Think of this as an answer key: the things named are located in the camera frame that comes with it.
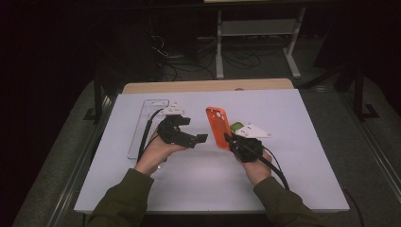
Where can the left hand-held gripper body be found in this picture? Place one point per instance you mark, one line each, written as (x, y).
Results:
(168, 132)

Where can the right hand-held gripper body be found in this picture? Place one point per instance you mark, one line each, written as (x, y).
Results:
(252, 149)

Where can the orange phone case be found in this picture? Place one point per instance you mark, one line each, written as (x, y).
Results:
(217, 126)

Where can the clear acrylic rack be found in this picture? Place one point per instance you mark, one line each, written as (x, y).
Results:
(136, 142)

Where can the person's right hand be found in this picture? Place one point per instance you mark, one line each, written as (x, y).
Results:
(258, 170)

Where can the person's left hand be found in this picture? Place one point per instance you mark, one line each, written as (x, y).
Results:
(154, 154)

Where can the black metal stand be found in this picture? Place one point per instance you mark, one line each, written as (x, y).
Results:
(97, 101)
(358, 94)

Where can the aluminium rail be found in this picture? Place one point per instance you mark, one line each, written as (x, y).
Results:
(381, 157)
(75, 176)

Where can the white metal desk frame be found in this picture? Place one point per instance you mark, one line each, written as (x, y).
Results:
(257, 27)

